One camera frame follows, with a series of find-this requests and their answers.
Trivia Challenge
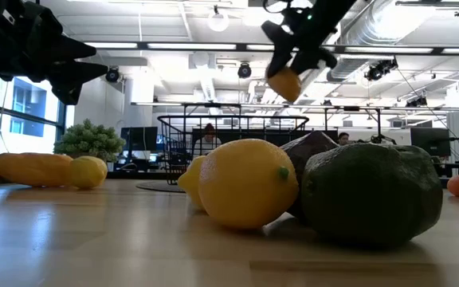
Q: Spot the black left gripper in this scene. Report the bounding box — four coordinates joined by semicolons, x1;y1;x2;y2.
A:
0;0;109;106

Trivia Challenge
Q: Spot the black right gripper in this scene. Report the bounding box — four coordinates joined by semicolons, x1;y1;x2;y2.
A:
261;0;358;80

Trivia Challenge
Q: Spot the orange-yellow mango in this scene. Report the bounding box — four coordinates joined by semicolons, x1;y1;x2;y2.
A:
266;66;303;103
0;152;74;187

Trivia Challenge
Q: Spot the dark purple round fruit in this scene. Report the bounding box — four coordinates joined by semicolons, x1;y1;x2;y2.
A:
280;130;339;224

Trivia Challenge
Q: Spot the yellow lemon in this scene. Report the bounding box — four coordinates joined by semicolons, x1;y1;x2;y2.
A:
69;155;108;190
198;138;300;230
177;155;207;211

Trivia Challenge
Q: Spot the dark green avocado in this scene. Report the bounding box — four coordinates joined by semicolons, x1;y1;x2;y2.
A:
300;142;444;247

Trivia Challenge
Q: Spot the black ceiling spotlight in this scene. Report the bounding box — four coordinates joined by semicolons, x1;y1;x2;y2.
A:
237;62;253;80
405;95;429;108
105;66;121;84
363;58;399;82

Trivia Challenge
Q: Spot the green artificial bushy plant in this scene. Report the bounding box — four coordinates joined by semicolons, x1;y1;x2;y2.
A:
53;118;127;163

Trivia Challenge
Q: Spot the white round pendant lamp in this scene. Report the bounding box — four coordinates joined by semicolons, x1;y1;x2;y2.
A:
207;6;230;33

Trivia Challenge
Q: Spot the black computer monitor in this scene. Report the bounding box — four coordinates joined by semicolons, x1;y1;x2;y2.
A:
120;126;159;152
410;127;452;158

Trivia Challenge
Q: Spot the grey round woven table mat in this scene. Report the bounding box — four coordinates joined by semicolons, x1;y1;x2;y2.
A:
135;179;186;194

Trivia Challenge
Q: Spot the silver ceiling air duct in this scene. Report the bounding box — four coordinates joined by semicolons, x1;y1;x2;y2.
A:
327;0;404;83

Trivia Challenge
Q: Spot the black wire basket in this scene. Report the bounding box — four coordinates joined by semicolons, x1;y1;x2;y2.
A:
157;114;310;187

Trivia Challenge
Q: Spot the long linear ceiling light rail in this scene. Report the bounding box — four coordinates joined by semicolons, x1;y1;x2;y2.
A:
81;41;459;56

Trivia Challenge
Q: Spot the black background rig frame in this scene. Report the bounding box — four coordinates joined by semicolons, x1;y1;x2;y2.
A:
324;105;398;145

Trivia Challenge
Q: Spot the black aluminium table frame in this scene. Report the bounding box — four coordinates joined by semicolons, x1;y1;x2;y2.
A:
105;170;171;179

